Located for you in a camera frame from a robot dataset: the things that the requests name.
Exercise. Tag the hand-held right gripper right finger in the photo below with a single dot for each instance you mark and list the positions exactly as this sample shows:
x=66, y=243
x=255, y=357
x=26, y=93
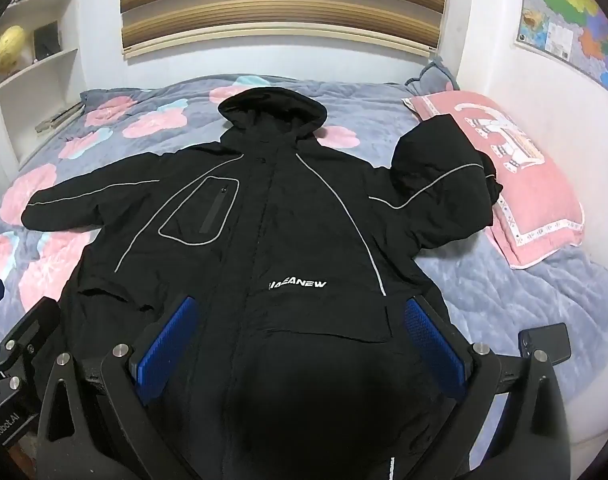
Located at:
x=434, y=347

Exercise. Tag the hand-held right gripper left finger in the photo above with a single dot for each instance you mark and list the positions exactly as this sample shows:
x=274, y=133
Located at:
x=166, y=345

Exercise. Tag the black hooded jacket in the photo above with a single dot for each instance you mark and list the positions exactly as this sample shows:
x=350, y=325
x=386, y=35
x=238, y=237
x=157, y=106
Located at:
x=294, y=220

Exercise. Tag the black phone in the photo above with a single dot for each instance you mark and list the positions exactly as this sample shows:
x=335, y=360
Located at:
x=546, y=340

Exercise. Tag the grey flat object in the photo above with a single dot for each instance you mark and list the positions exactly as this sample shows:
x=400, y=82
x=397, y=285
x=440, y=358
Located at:
x=59, y=117

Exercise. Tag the pink printed pillow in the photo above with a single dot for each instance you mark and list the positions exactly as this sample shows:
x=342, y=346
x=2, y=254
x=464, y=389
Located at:
x=524, y=175

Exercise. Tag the yellow globe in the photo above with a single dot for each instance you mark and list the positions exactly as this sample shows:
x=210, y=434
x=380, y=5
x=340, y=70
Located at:
x=10, y=50

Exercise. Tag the grey floral blanket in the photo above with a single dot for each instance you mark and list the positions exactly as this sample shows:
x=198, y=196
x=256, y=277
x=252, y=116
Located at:
x=359, y=110

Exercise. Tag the black box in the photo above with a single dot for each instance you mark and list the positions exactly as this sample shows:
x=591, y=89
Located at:
x=48, y=40

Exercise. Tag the grey pillow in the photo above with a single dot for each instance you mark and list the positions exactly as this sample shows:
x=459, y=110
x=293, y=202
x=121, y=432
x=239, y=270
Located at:
x=434, y=77

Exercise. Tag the white bookshelf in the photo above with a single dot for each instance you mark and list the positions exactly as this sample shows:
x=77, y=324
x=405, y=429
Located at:
x=70, y=25

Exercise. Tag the striped window blind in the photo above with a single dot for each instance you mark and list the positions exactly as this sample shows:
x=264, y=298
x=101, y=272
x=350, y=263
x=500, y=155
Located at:
x=284, y=5

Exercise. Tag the colourful country map poster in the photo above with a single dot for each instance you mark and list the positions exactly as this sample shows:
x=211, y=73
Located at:
x=574, y=15

